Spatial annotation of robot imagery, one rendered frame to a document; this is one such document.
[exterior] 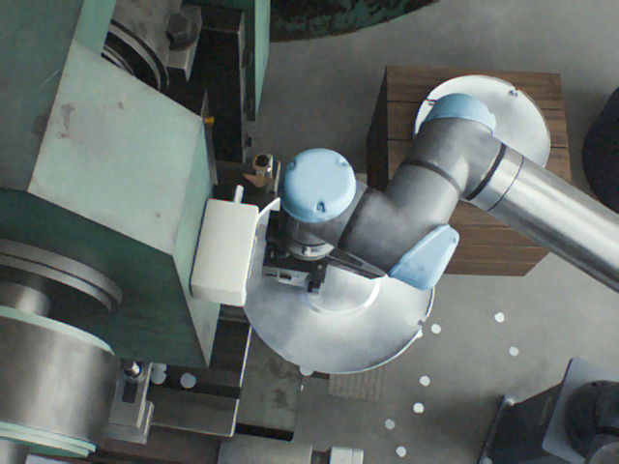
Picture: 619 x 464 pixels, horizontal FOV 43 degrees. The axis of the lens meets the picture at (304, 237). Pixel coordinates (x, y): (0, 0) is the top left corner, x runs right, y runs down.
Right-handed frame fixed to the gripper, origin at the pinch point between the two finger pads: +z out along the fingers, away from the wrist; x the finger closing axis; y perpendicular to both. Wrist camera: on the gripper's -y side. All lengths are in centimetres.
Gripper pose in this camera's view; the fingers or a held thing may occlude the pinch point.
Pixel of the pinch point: (314, 279)
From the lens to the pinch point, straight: 114.1
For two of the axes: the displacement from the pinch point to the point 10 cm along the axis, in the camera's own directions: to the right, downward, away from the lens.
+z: -0.6, 3.3, 9.4
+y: -9.9, -1.6, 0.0
